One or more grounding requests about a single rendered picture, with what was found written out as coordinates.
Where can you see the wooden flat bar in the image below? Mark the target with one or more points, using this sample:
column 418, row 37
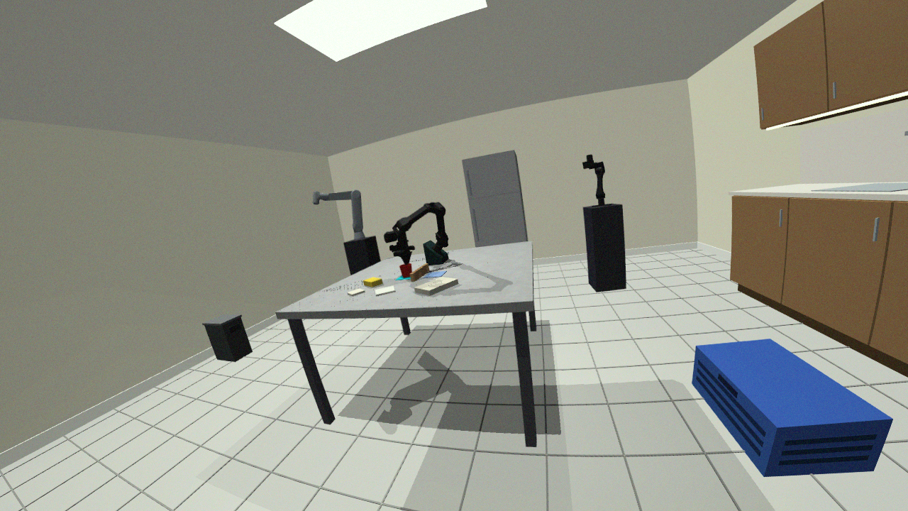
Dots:
column 419, row 272

